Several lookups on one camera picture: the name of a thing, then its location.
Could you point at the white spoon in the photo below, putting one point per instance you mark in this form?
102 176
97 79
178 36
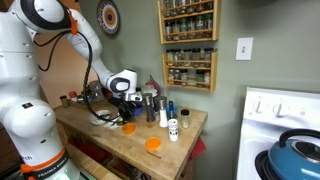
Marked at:
111 125

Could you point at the glass spice jar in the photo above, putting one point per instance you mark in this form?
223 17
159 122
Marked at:
182 5
169 55
196 54
174 6
176 27
208 22
199 4
167 6
184 26
209 3
200 76
191 24
187 55
207 78
168 28
208 54
177 75
171 75
199 23
184 76
190 4
178 55

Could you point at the spice jar black lid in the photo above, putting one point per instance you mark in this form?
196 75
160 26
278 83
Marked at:
185 120

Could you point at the white stove knob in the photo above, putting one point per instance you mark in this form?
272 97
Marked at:
258 106
280 109

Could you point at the clear jar dark lid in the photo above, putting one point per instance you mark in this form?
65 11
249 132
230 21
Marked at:
139 90

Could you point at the red cloth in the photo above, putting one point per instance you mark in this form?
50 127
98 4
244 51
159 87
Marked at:
197 148

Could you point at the white light switch plate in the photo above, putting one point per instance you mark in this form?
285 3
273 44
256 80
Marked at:
244 49

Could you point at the wooden spice rack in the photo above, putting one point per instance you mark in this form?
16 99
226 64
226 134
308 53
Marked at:
188 40
190 87

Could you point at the orange lid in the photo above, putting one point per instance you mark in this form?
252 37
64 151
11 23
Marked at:
152 144
128 128

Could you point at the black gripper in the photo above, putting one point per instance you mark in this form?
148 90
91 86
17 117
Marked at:
126 107

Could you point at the black stove burner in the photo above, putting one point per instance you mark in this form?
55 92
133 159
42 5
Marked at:
261 165

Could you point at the small brown jar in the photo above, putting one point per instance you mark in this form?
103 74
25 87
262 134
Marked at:
64 101

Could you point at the blue bottle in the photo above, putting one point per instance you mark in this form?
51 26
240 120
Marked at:
171 110

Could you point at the white container red lid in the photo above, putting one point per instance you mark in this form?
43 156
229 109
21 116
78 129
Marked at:
150 90

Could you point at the wooden butcher block table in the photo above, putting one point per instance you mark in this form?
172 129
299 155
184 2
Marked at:
133 150

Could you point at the golden lid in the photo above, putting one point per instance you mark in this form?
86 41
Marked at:
119 123

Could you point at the white bowl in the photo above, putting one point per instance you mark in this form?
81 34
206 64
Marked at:
94 119

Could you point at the white printed cup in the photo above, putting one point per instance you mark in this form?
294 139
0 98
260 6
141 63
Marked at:
173 130

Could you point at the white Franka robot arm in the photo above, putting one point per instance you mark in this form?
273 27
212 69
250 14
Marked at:
26 120

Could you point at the white salt mill silver top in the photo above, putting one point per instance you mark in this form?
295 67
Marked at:
163 115

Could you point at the grey metal cup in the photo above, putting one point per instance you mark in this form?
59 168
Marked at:
97 90

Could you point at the blue pot with lid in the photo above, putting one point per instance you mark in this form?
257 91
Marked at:
286 163

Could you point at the red lid jar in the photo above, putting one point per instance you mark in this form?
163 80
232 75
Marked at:
73 96

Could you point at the patterned decorative wall plate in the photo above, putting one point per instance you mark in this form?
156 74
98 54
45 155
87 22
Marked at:
108 16

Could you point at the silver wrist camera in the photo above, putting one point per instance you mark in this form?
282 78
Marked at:
134 97

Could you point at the white stove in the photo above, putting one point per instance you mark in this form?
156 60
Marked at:
256 136

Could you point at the dark metal pepper mill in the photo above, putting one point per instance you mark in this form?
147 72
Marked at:
149 108

